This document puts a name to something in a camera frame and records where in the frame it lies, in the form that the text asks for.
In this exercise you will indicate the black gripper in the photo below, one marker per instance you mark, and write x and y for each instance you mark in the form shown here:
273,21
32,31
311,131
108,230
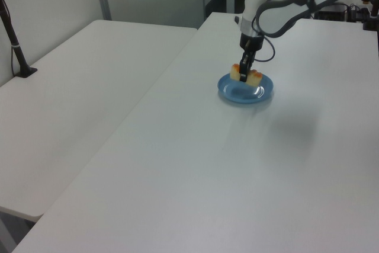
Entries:
251,42

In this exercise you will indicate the bread with orange topping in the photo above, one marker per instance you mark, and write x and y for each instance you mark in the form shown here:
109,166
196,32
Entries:
254,78

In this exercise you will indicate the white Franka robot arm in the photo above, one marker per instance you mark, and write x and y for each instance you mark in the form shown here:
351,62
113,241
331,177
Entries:
272,13

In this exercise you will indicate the blue oval plate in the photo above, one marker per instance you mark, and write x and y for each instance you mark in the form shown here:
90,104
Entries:
245,93

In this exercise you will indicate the black electronics box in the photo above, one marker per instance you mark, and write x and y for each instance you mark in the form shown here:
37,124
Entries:
331,11

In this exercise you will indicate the black clamp stand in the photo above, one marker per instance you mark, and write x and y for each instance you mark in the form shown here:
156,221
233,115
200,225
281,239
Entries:
373,13

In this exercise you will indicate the white side table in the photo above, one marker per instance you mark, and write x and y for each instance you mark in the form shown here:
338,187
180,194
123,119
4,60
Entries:
74,93

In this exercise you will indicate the black camera pole with base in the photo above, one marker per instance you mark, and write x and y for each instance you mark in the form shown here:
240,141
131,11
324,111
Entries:
13,42

